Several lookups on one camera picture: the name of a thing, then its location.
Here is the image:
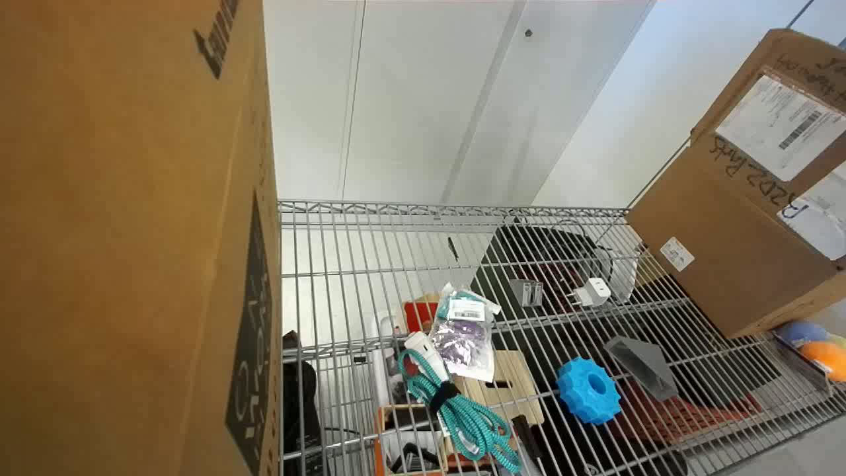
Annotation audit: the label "metal wire shelf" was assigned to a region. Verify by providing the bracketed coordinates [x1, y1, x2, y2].
[277, 199, 846, 476]

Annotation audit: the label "blue ball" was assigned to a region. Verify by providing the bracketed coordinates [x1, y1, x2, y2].
[774, 320, 831, 352]

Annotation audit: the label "blue gear-shaped plastic spool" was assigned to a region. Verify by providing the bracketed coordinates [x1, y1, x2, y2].
[552, 355, 625, 429]

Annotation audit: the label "orange ball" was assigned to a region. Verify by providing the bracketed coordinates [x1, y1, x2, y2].
[799, 339, 846, 386]

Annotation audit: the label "clear plastic bag purple parts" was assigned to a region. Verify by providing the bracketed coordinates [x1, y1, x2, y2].
[428, 283, 503, 382]

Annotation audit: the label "black upright object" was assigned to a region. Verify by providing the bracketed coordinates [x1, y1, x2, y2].
[280, 327, 326, 476]

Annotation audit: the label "clear plastic holder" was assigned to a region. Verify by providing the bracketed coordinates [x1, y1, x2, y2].
[600, 230, 642, 307]

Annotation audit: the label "orange plastic frame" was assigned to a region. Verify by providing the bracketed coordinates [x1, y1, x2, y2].
[616, 386, 764, 447]

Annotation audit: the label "small red box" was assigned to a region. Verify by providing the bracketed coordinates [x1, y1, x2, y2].
[402, 299, 441, 336]

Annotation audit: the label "small white cube adapter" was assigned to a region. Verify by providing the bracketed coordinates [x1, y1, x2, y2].
[569, 275, 614, 310]

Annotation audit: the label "cardboard box with shipping labels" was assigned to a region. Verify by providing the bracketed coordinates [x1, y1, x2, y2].
[626, 25, 846, 341]

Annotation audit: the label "large cardboard box black print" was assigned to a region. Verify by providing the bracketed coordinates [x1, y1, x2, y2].
[0, 0, 286, 476]

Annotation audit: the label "gray plastic wedge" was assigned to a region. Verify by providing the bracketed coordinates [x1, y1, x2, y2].
[604, 336, 682, 404]

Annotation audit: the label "teal coiled cable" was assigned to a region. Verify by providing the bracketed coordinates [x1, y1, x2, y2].
[396, 330, 527, 476]

